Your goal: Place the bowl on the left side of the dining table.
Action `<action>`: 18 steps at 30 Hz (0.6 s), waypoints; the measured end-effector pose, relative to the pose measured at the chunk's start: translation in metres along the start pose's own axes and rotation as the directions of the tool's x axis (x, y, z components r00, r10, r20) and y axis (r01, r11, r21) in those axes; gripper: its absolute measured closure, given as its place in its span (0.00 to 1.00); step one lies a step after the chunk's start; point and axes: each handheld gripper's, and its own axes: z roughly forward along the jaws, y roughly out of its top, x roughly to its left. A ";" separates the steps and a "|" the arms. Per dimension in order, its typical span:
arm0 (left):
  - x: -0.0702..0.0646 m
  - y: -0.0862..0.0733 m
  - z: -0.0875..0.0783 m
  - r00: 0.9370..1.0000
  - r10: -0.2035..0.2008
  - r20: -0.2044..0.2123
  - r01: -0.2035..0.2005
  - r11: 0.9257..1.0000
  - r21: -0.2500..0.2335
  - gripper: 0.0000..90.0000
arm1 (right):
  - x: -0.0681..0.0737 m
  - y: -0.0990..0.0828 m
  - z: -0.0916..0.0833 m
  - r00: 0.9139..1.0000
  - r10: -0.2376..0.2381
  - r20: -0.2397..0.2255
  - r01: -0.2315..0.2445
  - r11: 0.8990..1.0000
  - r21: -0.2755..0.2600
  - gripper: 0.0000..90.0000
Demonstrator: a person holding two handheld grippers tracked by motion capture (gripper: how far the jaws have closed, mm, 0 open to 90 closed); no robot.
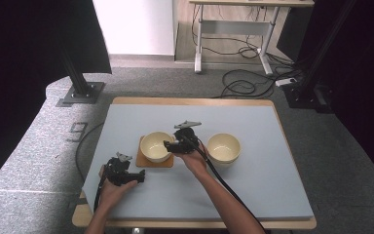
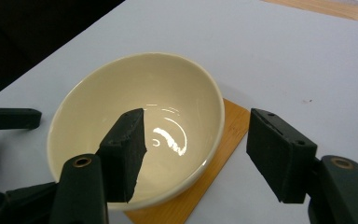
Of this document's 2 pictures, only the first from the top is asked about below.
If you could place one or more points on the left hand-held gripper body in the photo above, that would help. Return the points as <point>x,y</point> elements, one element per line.
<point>117,170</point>

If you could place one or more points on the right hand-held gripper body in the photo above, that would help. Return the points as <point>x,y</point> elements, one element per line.
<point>186,135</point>

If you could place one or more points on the cream ceramic bowl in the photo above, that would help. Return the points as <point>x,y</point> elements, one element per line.
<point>224,148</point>
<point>155,147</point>

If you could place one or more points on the person's right hand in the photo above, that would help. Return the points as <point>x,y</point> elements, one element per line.
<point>195,161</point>

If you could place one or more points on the person's left hand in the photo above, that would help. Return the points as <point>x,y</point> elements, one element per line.
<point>113,193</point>

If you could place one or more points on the square wooden coaster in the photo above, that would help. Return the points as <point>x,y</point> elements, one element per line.
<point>142,161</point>

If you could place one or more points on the wooden table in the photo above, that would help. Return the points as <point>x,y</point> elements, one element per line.
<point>191,100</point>

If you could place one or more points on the light blue foam mat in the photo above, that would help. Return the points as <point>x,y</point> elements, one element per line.
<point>240,185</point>

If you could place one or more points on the white power strip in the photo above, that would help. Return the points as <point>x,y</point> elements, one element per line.
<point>285,82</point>

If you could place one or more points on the black metal stand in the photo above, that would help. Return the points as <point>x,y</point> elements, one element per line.
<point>308,84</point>

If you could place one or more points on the black curtain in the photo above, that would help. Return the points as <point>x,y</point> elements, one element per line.
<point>19,65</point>
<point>366,81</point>

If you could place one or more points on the metal stand with base plate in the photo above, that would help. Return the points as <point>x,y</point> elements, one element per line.
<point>81,86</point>

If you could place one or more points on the white desk frame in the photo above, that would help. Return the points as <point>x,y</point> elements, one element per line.
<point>237,27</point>

